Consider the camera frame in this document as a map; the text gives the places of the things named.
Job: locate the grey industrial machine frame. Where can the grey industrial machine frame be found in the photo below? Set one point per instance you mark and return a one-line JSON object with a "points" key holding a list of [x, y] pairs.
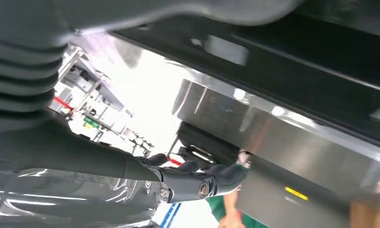
{"points": [[83, 78]]}

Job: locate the stainless steel workbench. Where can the stainless steel workbench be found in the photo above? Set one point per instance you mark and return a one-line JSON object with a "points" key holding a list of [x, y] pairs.
{"points": [[303, 151]]}

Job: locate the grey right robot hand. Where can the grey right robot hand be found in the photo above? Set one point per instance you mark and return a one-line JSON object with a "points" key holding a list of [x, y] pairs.
{"points": [[67, 154]]}

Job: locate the black equipment case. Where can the black equipment case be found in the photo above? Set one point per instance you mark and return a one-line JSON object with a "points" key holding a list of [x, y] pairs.
{"points": [[209, 138]]}

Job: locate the person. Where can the person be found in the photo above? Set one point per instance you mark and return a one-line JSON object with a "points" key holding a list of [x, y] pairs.
{"points": [[215, 207]]}

